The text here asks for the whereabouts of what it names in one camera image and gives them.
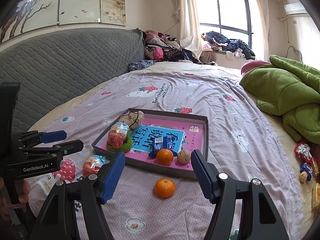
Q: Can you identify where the green fleece blanket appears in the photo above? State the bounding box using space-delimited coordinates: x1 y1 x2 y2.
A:
240 55 319 144

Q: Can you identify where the blue snack packet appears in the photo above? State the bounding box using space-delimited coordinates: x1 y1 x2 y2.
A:
149 137 177 159

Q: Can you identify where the pink pillow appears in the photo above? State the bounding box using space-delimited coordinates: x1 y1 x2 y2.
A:
240 60 270 76

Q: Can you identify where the painted wall panel art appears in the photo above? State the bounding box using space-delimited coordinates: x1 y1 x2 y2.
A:
1 0 126 42

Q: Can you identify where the pink and blue book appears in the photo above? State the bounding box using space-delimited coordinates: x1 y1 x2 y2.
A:
98 116 205 171

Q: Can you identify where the clothes pile beside headboard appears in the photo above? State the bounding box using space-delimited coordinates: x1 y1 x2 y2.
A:
142 30 202 64

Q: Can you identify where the grey quilted headboard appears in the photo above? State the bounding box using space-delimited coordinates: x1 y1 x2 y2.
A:
1 28 144 133

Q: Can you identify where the person's left hand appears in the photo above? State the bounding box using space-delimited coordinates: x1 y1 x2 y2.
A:
1 179 30 222

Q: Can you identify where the green fuzzy hair ring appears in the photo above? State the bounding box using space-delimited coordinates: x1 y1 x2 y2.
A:
106 135 134 153

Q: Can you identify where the dark patterned cloth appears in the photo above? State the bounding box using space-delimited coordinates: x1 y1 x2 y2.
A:
128 60 154 72

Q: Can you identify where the walnut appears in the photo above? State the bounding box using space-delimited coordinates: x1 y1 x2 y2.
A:
177 150 191 165

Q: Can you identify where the orange mandarin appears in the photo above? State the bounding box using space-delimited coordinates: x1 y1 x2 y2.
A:
153 178 176 198
156 148 174 166

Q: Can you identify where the white air conditioner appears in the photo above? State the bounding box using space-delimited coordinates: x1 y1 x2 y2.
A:
284 2 307 16

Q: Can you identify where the cream curtain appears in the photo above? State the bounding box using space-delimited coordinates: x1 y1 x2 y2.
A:
173 0 202 59

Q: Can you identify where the red King Egg toy pack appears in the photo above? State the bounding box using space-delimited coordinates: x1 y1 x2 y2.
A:
82 155 107 177

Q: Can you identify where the grey shallow cardboard box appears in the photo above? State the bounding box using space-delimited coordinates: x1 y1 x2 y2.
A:
91 108 209 181

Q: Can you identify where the red wrapped candy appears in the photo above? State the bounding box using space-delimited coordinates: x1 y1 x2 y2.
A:
293 142 314 168

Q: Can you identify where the blue King Egg toy pack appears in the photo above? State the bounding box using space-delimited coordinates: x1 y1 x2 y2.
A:
107 122 130 148

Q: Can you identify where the clothes pile on windowsill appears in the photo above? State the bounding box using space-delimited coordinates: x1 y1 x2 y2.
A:
201 31 255 60

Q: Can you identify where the pink patterned bed sheet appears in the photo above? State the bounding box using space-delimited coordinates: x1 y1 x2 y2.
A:
29 72 303 239

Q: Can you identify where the beige sheer scrunchie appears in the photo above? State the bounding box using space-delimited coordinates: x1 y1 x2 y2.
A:
118 111 144 130

